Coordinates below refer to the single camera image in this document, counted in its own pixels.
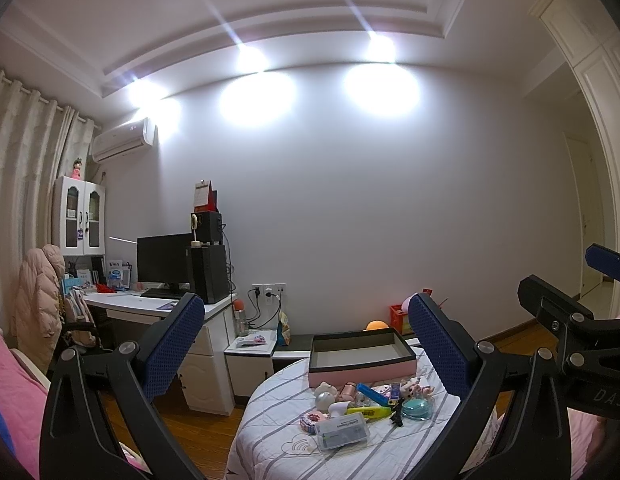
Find teal round case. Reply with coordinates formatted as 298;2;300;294
401;396;432;422

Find pale-haired doll figure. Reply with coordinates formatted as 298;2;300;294
400;377;435;401

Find black hair clip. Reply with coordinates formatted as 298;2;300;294
389;398;404;427

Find blue highlighter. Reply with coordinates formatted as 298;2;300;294
357;382;377;404

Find yellow highlighter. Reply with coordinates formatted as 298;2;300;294
346;405;392;420

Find rose gold cup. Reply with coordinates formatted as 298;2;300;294
337;382;358;402

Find white plug night light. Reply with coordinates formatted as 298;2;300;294
327;401;349;418

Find silver white astronaut figure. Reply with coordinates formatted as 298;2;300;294
314;382;339;413

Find pink block cat toy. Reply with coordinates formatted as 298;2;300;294
299;411;327;436

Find white door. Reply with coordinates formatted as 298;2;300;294
565;136;604;297

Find pink bedding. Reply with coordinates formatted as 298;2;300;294
0;333;149;479

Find white desk with drawers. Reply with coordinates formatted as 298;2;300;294
82;289;239;417

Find pink jacket on chair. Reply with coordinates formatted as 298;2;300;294
13;244;65;373

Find small white bedside cabinet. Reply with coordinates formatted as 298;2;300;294
224;330;276;398

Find red toy crate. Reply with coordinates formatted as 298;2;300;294
389;304;413;336

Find orange-cap water bottle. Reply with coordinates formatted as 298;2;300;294
233;299;249;337

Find orange octopus plush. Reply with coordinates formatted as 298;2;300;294
365;320;388;332

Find black computer monitor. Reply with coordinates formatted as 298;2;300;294
136;233;192;299

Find pink box with black rim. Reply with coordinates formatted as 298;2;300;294
308;327;417;388

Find black computer tower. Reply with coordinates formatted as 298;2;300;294
186;244;230;304

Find yellow blue snack bag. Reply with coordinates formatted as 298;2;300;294
276;311;292;347

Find low black white bench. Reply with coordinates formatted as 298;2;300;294
271;332;422;361

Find white glass-door cabinet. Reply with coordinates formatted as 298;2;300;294
52;177;106;257

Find black speaker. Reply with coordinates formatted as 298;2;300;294
191;211;223;244

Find red desk calendar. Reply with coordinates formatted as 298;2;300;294
193;180;218;214

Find pink doll on cabinet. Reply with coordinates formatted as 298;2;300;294
70;157;83;180

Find white air conditioner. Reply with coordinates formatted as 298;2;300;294
90;118;157;162

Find beige curtain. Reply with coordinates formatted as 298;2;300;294
0;67;95;333

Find white wall socket strip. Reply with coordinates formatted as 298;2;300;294
252;283;286;298

